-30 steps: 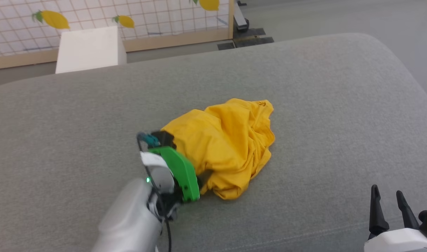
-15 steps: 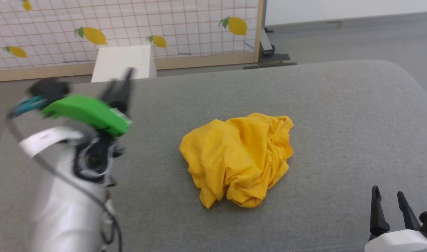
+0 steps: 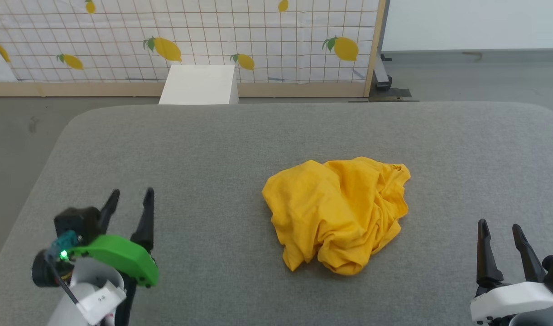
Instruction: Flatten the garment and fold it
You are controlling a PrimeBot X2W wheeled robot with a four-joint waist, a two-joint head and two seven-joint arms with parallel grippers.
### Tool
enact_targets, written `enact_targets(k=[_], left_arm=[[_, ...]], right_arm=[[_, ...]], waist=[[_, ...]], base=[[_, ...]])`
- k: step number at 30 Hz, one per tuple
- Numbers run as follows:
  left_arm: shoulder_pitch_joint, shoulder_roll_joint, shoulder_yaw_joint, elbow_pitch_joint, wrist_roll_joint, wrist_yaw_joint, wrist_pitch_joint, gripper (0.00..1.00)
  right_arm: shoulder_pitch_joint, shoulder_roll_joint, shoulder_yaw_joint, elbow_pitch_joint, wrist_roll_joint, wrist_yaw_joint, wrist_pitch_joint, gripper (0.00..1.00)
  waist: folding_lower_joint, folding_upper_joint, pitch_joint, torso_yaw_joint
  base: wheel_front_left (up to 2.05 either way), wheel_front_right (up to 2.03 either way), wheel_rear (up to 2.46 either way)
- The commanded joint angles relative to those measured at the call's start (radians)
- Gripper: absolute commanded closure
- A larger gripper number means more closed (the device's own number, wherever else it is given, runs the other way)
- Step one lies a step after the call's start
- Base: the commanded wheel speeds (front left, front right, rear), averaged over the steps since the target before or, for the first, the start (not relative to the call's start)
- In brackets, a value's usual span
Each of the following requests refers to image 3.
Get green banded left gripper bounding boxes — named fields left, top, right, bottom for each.
left=68, top=187, right=159, bottom=290

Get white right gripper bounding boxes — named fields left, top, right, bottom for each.
left=470, top=219, right=553, bottom=325

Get yellow t-shirt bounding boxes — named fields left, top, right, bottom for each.
left=262, top=156, right=412, bottom=276

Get white box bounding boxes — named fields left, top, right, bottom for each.
left=159, top=64, right=240, bottom=105

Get lemon print grid curtain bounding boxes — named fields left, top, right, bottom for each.
left=0, top=0, right=379, bottom=85

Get black metal stand base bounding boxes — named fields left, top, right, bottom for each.
left=349, top=53, right=420, bottom=103

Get lemon-print partition screen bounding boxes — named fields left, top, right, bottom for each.
left=0, top=0, right=388, bottom=98

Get thin black cable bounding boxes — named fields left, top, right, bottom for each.
left=46, top=259, right=81, bottom=306

